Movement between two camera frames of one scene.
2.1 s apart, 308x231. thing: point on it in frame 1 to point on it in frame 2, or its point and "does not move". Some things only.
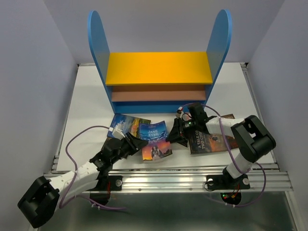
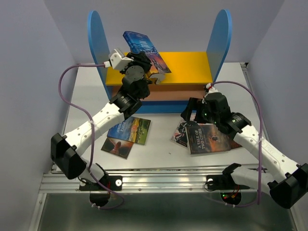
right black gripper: x=174 y=135 to x=195 y=104
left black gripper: x=136 y=144 to x=139 y=58
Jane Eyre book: x=156 y=134 to x=140 y=43
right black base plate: x=223 y=182 does not move
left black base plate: x=100 y=193 does not move
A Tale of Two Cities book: x=201 y=142 does not move
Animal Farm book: x=128 y=124 does not move
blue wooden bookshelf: x=159 y=82 does not move
